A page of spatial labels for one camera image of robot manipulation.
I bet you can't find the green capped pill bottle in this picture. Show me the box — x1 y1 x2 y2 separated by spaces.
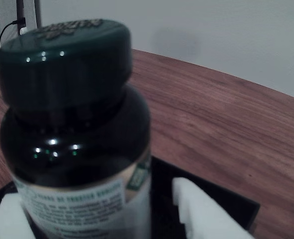
0 18 152 239

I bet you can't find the thin black wall cable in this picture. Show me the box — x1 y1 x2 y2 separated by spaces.
0 17 26 53

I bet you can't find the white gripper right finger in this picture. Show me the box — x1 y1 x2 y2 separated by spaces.
171 177 255 239

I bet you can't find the shallow black box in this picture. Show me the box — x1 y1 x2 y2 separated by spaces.
0 155 261 239

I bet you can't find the dark vertical post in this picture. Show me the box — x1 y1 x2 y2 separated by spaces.
33 0 43 28
16 0 26 29

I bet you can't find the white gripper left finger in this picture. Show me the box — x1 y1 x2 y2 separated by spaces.
0 194 36 239

